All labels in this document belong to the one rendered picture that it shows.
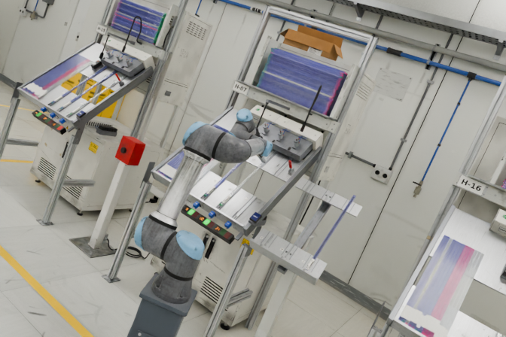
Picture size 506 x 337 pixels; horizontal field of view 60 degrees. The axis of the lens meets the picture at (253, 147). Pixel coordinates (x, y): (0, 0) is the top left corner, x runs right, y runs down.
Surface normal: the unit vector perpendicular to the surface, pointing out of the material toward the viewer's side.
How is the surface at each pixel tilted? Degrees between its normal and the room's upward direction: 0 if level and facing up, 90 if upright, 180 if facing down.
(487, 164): 90
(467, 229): 45
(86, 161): 90
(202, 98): 90
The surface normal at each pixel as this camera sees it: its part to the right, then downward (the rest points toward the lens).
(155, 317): -0.08, 0.11
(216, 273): -0.49, -0.08
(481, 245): -0.07, -0.71
